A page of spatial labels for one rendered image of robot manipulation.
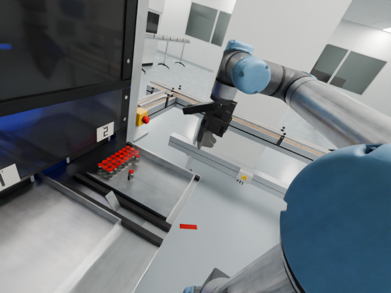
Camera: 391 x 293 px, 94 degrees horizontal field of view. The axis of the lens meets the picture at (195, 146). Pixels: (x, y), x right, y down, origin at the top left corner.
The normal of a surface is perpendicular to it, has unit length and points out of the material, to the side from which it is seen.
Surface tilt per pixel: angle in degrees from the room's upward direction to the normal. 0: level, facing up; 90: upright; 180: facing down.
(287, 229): 83
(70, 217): 0
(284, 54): 90
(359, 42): 90
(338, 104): 45
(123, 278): 0
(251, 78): 90
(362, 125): 61
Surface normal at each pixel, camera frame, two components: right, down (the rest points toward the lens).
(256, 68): 0.11, 0.58
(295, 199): -0.91, -0.25
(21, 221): 0.27, -0.80
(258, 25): -0.36, 0.43
